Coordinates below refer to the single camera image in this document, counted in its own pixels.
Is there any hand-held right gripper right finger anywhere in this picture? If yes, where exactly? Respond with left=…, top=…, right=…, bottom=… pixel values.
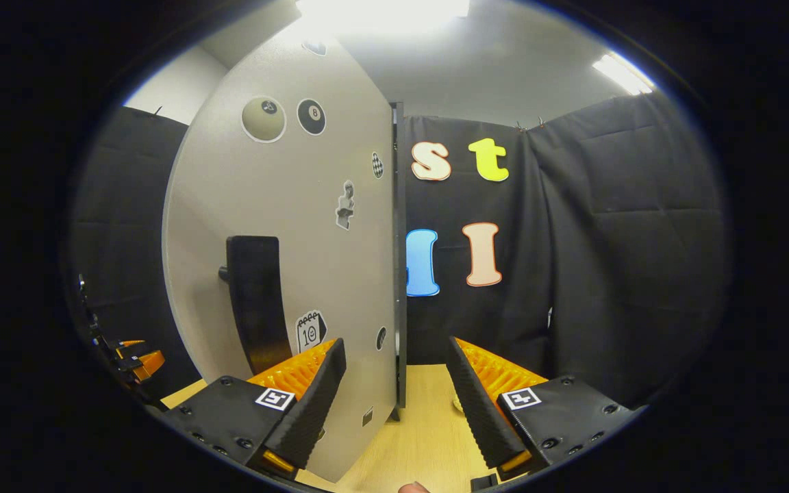
left=445, top=336, right=645, bottom=480

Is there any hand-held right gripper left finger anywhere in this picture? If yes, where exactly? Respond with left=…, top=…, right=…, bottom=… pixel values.
left=162, top=338, right=347, bottom=480

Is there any black door handle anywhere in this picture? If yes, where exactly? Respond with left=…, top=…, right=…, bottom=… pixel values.
left=218, top=235, right=294, bottom=376

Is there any grey cabinet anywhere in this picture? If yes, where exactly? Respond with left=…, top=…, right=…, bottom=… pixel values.
left=390, top=101, right=409, bottom=422

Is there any grey cabinet door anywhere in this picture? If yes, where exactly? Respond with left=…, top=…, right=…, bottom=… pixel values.
left=162, top=19, right=399, bottom=483

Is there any black backdrop cloth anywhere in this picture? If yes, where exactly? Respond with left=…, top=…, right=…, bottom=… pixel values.
left=69, top=92, right=731, bottom=412

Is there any small ceiling light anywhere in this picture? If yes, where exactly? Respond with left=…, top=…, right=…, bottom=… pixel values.
left=592, top=52, right=655, bottom=97

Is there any large ceiling light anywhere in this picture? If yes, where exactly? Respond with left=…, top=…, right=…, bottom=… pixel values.
left=295, top=0, right=471, bottom=35

